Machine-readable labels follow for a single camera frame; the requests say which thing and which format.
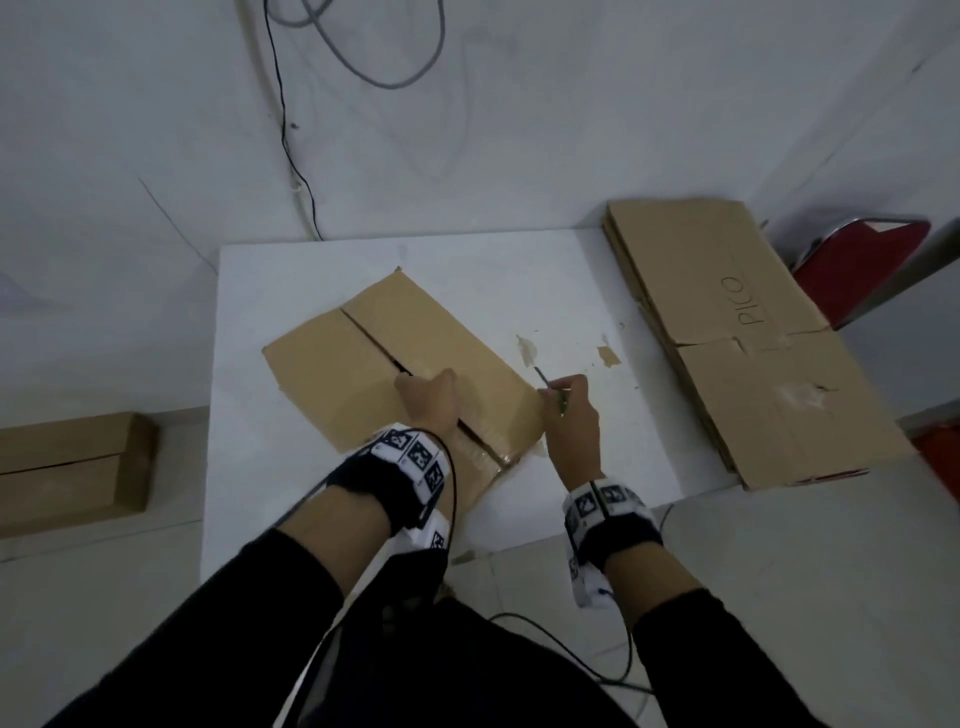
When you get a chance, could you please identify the white wall cable conduit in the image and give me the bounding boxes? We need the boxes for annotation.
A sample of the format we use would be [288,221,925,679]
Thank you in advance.
[238,0,320,241]

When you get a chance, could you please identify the person's right forearm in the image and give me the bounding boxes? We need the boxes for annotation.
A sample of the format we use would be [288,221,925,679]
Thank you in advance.
[603,545,823,728]

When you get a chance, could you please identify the white side desk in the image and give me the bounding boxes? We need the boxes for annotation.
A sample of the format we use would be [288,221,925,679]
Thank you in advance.
[839,254,960,421]

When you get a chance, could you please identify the person's black trouser legs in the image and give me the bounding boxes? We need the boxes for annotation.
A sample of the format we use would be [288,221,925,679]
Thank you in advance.
[273,554,639,728]

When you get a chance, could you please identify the person's right hand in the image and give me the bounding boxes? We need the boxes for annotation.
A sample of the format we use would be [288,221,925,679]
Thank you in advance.
[538,374,605,493]

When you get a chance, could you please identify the green handled knife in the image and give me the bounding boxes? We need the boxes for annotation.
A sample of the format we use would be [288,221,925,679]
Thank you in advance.
[530,365,571,418]

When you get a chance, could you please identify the person's left hand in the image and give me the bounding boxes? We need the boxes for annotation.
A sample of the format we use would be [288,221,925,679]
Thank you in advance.
[393,367,461,436]

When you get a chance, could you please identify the black marker wrist band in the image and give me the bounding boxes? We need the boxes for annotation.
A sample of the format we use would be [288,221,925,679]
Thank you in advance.
[327,422,457,556]
[562,479,665,610]

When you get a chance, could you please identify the grey looped wall cable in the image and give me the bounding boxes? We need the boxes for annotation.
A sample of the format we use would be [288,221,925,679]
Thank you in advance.
[266,0,448,91]

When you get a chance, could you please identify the thin black wall cable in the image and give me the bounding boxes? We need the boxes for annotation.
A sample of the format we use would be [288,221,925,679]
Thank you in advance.
[262,0,325,241]

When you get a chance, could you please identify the red crate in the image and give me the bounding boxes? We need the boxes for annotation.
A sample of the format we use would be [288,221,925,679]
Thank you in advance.
[914,425,960,505]

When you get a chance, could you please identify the white table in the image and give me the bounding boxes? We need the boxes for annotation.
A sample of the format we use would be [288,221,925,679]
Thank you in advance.
[198,227,740,583]

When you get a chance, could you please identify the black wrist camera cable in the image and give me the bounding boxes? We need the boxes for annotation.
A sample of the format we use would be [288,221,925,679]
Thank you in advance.
[487,592,654,691]
[404,427,459,586]

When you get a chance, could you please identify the person's left forearm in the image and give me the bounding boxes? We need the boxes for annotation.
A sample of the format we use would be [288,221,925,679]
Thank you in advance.
[44,509,395,728]

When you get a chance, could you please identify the brown cardboard box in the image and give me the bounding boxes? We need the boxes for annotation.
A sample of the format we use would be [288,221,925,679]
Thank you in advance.
[260,267,547,519]
[0,411,159,540]
[608,197,918,493]

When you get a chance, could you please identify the red chair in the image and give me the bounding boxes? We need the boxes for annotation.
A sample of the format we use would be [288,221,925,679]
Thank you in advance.
[791,213,933,330]

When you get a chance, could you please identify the stack of boxes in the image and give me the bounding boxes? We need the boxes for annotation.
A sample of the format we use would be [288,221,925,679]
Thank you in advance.
[602,209,744,474]

